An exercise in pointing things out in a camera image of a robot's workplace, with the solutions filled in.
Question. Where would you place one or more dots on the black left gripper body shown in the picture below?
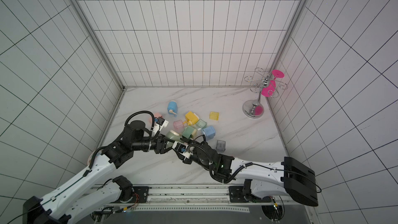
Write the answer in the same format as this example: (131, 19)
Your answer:
(157, 148)

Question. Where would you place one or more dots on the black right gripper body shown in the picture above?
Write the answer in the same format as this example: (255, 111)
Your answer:
(185, 152)

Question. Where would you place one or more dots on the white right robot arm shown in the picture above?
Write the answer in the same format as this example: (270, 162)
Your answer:
(287, 178)

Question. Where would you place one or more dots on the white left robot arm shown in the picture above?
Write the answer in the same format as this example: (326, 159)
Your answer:
(92, 188)

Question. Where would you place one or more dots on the clear grey sharpener tray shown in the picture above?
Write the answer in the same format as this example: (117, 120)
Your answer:
(221, 145)

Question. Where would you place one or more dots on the mint green pencil sharpener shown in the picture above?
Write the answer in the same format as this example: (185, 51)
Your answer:
(189, 132)

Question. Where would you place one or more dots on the clear pink sharpener tray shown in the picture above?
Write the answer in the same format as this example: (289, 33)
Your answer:
(178, 125)

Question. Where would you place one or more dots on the clear mint sharpener tray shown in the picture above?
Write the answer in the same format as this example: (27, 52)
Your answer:
(201, 124)

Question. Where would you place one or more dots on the yellow pencil sharpener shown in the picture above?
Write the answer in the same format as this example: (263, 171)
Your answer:
(191, 119)

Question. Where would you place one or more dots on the clear yellow sharpener tray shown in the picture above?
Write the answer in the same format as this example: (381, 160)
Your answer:
(214, 116)

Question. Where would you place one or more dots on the chrome cup holder stand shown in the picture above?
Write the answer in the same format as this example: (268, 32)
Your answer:
(253, 108)

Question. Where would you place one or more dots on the magenta plastic goblet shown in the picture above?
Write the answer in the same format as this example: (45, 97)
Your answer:
(270, 89)

